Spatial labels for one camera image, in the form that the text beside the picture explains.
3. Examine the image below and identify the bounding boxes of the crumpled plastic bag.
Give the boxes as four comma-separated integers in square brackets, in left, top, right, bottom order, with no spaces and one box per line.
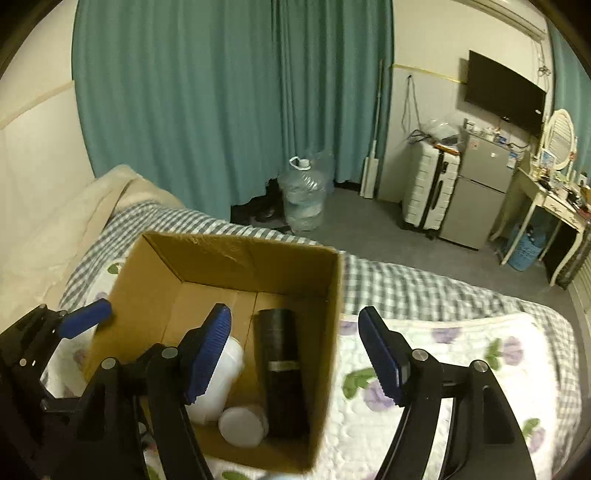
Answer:
[422,117,465,146]

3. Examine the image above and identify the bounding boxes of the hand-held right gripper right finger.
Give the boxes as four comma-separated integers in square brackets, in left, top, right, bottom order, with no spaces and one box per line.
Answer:
[359,305,536,480]

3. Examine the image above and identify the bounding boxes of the beige blanket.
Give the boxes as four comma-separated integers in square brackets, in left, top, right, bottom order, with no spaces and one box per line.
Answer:
[0,164,185,315]

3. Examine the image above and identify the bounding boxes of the black cylindrical bottle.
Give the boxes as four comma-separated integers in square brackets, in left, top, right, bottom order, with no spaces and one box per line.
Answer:
[253,308,310,438]

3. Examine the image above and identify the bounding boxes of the black wall television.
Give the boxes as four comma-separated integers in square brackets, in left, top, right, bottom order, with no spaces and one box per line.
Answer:
[463,50,548,137]

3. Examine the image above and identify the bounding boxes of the small white round container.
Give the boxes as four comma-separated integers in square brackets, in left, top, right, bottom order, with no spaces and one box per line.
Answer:
[218,405,269,448]

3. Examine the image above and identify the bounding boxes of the narrow teal curtain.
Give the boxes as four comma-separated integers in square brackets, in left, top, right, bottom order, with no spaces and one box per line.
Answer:
[547,23,591,139]

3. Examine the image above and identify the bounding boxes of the white dressing table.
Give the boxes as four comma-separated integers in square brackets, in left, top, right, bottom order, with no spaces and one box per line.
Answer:
[489,164,591,289]

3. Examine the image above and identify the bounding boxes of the white oval mirror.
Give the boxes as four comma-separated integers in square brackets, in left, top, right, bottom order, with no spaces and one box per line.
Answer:
[540,109,578,171]

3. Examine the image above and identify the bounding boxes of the silver mini fridge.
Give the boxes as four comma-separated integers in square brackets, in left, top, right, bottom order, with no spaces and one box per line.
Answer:
[438,128,520,252]

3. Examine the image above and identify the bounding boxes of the large clear water jug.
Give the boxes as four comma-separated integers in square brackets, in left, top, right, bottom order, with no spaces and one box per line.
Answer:
[278,157,328,233]

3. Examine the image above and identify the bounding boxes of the white plastic jar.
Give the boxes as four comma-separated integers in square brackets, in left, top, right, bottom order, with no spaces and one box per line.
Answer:
[187,336,245,423]

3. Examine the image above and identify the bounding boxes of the blue laundry basket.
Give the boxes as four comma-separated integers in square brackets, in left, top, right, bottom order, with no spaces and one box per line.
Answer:
[508,224,550,272]

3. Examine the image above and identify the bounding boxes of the white ribbed suitcase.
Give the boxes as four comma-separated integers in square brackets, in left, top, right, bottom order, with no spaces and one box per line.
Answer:
[399,138,462,241]

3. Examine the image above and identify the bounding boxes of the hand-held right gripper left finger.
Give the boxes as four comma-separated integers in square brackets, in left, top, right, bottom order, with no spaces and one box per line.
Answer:
[46,304,232,480]

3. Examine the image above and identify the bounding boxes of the white floral quilt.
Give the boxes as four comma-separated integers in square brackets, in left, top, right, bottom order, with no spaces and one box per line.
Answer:
[41,263,583,480]

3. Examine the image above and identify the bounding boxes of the hanging wall cable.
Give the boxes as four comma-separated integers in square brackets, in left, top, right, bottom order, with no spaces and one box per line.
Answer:
[401,74,419,132]

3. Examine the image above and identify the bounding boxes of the brown cardboard box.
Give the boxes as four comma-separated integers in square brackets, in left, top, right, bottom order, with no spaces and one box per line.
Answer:
[83,232,345,476]

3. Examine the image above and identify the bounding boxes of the black shoes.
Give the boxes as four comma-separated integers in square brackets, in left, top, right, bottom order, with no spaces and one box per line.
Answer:
[231,180,289,232]

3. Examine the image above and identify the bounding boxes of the wide teal curtain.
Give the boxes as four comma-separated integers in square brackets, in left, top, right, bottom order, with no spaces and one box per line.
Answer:
[71,0,395,222]

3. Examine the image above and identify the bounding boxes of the white flat mop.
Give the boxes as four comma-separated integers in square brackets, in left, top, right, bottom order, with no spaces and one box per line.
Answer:
[360,59,384,199]

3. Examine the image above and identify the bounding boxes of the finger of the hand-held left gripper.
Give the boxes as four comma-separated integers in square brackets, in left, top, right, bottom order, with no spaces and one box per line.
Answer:
[0,299,114,414]

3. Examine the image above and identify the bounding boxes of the grey checked bed sheet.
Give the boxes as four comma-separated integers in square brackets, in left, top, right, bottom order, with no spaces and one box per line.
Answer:
[60,200,573,333]

